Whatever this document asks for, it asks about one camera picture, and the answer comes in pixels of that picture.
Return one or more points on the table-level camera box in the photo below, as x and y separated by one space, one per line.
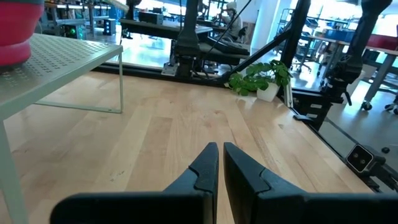
360 158

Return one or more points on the person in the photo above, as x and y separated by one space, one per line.
233 20

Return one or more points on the green perforated metal shelf riser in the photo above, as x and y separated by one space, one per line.
62 59

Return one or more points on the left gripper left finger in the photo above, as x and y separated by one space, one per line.
186 205

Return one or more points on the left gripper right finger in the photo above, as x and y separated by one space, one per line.
264 202

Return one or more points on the wooden work table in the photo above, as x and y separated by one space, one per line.
382 59

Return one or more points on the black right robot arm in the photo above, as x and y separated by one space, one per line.
189 37

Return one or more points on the red collapsible bowl grey rim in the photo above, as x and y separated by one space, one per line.
17 34

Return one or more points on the black desk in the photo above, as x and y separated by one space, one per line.
161 28

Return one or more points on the green potted plant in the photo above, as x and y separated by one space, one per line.
261 77

